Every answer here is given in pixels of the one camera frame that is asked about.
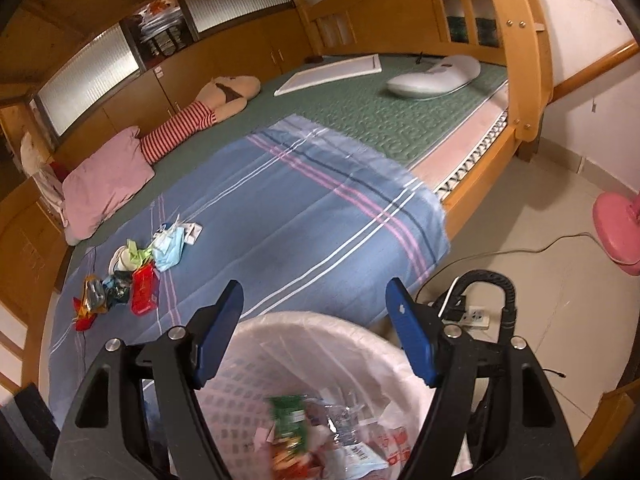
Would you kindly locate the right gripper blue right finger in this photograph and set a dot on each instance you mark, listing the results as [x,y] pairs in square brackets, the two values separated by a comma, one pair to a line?
[412,336]

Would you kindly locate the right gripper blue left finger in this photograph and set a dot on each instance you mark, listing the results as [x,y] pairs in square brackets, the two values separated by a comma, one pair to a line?
[213,328]

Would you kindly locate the translucent white plastic bag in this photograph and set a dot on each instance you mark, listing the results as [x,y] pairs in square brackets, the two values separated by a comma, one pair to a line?
[335,446]

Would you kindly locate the white power strip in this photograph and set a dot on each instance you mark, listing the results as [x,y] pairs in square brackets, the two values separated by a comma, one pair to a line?
[473,319]

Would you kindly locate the red rectangular box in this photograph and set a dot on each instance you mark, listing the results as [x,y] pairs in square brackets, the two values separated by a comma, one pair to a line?
[144,289]

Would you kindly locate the light blue plastic wrapper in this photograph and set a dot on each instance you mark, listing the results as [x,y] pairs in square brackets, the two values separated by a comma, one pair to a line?
[167,246]

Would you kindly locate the white blue toothpaste box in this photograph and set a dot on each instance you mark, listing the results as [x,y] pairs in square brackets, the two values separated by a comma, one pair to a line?
[192,232]

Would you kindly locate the dark green crumpled wrapper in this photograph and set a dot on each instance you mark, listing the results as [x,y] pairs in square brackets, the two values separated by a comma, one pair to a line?
[117,288]

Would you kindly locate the lime green paper bag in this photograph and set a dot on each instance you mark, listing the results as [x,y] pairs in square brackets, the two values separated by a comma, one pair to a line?
[135,257]

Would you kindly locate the white blue paper cup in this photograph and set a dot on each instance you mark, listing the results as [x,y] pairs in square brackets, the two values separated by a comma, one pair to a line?
[120,262]

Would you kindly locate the green snack packet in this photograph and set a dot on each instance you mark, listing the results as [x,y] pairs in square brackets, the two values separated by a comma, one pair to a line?
[290,456]

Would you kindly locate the orange silver snack bag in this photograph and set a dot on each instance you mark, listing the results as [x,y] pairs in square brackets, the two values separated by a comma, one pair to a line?
[91,303]

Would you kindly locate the blue striped blanket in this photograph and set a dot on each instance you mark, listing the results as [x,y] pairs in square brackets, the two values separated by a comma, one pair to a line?
[349,285]

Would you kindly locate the pink pillow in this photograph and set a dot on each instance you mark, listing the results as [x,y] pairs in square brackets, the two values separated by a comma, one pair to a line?
[102,183]

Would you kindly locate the green bed mat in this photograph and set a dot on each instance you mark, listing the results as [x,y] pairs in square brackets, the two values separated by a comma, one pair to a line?
[360,105]

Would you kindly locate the red striped plush doll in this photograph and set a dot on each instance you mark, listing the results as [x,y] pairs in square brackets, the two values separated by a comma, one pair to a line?
[220,99]

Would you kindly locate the white contoured pillow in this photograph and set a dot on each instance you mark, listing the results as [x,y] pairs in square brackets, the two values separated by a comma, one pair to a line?
[446,76]

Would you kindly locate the wooden wall cabinet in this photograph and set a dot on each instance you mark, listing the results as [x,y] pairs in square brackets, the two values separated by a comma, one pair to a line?
[150,50]

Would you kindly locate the wooden bed frame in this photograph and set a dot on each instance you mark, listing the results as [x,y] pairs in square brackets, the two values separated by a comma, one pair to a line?
[512,33]

